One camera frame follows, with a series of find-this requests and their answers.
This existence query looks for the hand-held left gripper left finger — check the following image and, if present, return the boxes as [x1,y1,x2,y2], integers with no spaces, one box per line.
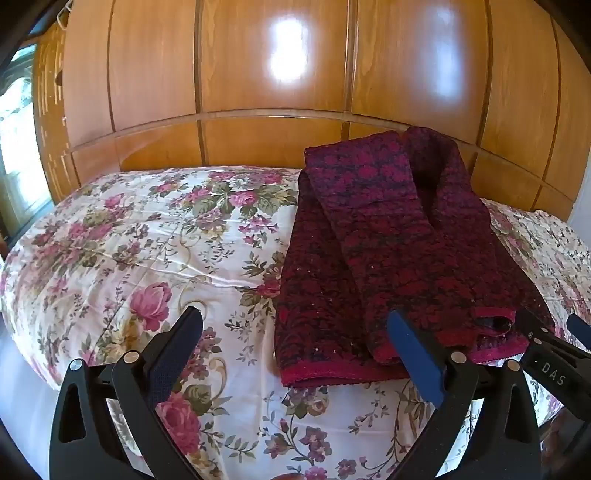
[48,305,206,480]

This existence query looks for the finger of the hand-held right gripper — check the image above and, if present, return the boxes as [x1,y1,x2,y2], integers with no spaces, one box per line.
[567,314,591,352]
[516,307,591,407]

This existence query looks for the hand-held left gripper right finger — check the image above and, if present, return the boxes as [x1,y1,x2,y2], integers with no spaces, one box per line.
[387,309,542,480]

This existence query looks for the dark red knit sweater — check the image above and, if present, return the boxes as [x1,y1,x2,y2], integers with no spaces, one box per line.
[274,127,557,388]

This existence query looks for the floral bedspread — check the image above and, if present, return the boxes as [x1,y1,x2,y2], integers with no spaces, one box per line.
[0,166,591,480]

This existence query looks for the bright window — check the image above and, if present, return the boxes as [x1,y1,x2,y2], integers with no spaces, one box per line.
[0,44,52,236]

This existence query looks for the wooden wardrobe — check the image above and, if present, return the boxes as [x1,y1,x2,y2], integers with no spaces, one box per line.
[32,0,591,213]

